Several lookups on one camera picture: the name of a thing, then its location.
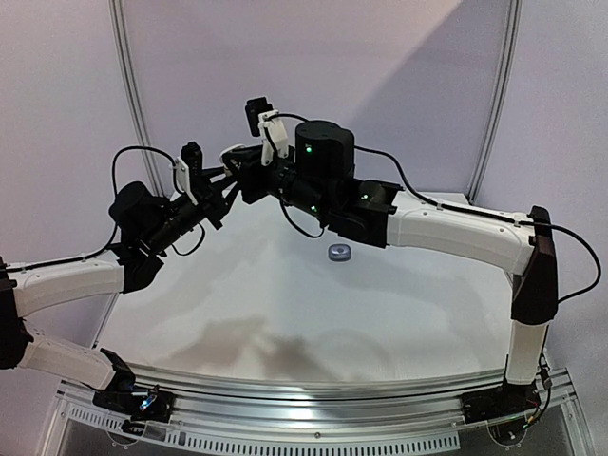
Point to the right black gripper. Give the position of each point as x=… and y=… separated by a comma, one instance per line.
x=252, y=178

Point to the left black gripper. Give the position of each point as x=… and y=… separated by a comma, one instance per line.
x=209, y=196

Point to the purple earbud charging case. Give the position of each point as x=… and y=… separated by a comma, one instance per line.
x=339, y=252

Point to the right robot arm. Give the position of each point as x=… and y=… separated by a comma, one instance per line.
x=315, y=174

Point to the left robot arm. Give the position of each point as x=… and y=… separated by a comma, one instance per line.
x=148, y=225

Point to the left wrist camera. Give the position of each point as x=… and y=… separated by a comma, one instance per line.
x=188, y=167

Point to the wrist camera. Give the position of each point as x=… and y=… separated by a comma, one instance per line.
x=264, y=122
x=188, y=167

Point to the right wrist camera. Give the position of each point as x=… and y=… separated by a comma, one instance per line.
x=264, y=122

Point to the left aluminium frame post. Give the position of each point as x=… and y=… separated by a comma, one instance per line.
x=132, y=93

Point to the aluminium frame post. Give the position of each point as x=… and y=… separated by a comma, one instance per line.
x=132, y=93
x=504, y=68

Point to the aluminium front rail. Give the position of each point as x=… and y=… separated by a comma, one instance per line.
x=224, y=416

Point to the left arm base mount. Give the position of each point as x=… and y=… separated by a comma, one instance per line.
x=152, y=404

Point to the right aluminium frame post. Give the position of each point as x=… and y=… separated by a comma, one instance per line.
x=504, y=68

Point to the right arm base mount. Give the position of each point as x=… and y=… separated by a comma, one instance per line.
x=498, y=402

